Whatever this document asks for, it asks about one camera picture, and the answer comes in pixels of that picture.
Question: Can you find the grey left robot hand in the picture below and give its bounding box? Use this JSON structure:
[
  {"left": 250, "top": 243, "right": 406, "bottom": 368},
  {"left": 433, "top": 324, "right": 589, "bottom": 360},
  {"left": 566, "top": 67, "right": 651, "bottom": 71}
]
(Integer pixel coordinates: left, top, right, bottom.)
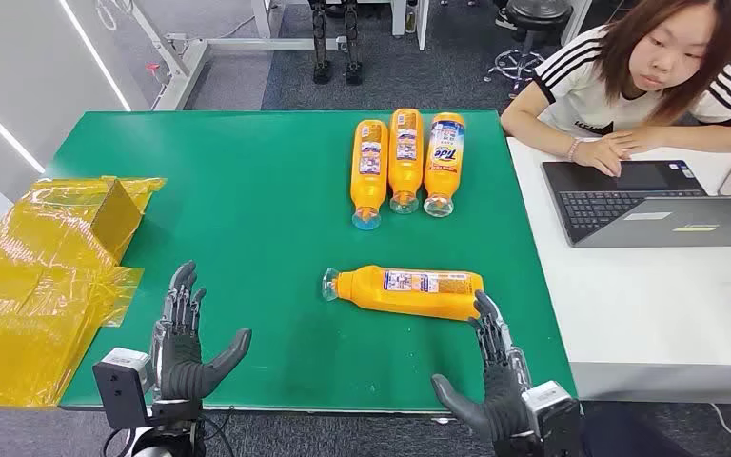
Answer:
[{"left": 150, "top": 260, "right": 253, "bottom": 405}]

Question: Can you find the green table mat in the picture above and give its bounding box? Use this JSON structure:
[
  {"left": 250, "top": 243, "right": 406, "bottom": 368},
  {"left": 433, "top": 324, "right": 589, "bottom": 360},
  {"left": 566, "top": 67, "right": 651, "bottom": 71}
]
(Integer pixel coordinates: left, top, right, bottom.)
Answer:
[{"left": 44, "top": 109, "right": 580, "bottom": 414}]

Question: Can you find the black robot leg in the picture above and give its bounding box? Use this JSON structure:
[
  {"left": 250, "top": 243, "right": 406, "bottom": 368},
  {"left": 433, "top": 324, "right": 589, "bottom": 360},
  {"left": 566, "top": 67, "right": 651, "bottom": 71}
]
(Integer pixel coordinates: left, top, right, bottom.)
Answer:
[
  {"left": 306, "top": 0, "right": 334, "bottom": 85},
  {"left": 341, "top": 0, "right": 365, "bottom": 87}
]

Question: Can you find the person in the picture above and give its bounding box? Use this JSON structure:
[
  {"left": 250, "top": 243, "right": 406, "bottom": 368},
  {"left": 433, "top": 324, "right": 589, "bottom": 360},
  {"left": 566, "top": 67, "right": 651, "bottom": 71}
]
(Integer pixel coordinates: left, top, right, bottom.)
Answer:
[{"left": 499, "top": 0, "right": 731, "bottom": 178}]

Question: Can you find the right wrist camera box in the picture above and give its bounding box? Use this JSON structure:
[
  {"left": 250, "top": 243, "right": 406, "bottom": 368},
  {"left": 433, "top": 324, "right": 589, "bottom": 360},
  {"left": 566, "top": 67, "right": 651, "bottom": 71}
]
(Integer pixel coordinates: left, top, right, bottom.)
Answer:
[{"left": 522, "top": 380, "right": 584, "bottom": 457}]

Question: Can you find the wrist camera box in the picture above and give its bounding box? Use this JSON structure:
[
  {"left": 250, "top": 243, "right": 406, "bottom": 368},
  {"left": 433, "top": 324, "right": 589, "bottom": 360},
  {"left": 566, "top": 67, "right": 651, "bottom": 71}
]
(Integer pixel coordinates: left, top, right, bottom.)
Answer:
[
  {"left": 92, "top": 347, "right": 155, "bottom": 431},
  {"left": 522, "top": 380, "right": 584, "bottom": 457}
]

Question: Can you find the orange detergent bottle blue cap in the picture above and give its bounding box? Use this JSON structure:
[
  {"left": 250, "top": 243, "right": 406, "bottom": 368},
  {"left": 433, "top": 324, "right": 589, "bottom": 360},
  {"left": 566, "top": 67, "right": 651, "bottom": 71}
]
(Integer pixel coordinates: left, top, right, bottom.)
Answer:
[{"left": 349, "top": 119, "right": 390, "bottom": 231}]

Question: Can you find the black round stool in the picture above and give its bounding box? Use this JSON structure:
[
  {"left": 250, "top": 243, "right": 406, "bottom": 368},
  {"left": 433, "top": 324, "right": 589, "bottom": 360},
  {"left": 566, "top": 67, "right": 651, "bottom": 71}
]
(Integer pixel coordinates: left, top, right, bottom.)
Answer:
[{"left": 484, "top": 0, "right": 574, "bottom": 96}]

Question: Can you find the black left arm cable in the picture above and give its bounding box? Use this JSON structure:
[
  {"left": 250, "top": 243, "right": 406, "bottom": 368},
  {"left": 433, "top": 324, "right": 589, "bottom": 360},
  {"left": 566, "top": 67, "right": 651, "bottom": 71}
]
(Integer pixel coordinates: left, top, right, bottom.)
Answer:
[{"left": 101, "top": 427, "right": 134, "bottom": 457}]

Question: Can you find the white metal stand frame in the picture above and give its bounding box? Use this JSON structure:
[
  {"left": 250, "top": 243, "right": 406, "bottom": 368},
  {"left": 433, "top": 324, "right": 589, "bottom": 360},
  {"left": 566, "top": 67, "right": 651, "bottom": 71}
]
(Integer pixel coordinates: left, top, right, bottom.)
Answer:
[{"left": 130, "top": 0, "right": 347, "bottom": 111}]

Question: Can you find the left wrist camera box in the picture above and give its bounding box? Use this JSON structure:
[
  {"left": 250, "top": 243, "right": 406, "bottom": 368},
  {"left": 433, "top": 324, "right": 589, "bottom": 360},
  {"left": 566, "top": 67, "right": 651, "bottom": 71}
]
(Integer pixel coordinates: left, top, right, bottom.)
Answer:
[{"left": 92, "top": 347, "right": 155, "bottom": 431}]

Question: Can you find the person's right hand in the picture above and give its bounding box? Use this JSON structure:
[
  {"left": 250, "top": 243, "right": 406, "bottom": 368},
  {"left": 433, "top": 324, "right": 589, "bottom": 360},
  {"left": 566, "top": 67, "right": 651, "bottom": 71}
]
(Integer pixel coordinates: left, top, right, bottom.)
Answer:
[{"left": 574, "top": 137, "right": 626, "bottom": 178}]

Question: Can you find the grey open laptop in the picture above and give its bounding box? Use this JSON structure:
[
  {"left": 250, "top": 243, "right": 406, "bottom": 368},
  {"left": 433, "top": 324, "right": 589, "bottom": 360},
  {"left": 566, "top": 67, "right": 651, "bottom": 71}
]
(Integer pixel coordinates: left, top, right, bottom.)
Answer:
[{"left": 541, "top": 159, "right": 731, "bottom": 249}]

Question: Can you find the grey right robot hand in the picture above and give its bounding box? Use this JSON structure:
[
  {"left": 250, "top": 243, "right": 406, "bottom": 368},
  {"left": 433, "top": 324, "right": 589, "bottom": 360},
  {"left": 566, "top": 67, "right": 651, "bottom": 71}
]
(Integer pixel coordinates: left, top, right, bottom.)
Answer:
[{"left": 430, "top": 289, "right": 536, "bottom": 444}]

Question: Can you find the white background desk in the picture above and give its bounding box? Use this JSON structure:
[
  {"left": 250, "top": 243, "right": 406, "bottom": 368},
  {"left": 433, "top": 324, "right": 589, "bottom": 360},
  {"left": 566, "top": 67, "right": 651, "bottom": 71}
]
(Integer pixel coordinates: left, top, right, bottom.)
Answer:
[{"left": 250, "top": 0, "right": 431, "bottom": 51}]

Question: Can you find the orange Tide label bottle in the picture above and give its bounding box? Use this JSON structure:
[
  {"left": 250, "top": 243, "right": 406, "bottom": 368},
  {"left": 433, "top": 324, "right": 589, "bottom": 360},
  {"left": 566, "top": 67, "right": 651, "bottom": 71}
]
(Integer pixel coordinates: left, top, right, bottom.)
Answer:
[{"left": 423, "top": 111, "right": 466, "bottom": 219}]

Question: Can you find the yellow film wrapped box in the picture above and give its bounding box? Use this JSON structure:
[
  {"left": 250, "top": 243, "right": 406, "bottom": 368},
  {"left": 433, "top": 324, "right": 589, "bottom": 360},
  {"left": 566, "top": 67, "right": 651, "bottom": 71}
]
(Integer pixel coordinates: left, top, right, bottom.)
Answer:
[{"left": 0, "top": 175, "right": 168, "bottom": 408}]

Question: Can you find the person's left hand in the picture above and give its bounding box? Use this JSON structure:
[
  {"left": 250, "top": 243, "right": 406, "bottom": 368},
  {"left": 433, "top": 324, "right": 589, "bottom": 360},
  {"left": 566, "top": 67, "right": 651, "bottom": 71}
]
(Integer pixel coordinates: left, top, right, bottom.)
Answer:
[{"left": 611, "top": 128, "right": 658, "bottom": 157}]

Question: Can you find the person's hand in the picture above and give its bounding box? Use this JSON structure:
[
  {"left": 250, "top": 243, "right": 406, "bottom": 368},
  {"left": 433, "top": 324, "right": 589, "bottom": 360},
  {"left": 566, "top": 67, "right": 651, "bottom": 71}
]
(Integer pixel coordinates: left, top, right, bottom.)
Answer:
[
  {"left": 574, "top": 137, "right": 626, "bottom": 178},
  {"left": 611, "top": 128, "right": 658, "bottom": 157}
]

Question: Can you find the white light strip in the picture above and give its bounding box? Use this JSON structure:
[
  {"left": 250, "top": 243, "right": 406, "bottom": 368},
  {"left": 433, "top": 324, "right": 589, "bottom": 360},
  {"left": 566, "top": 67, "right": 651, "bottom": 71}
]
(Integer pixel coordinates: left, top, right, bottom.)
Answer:
[
  {"left": 0, "top": 85, "right": 47, "bottom": 174},
  {"left": 56, "top": 0, "right": 132, "bottom": 113}
]

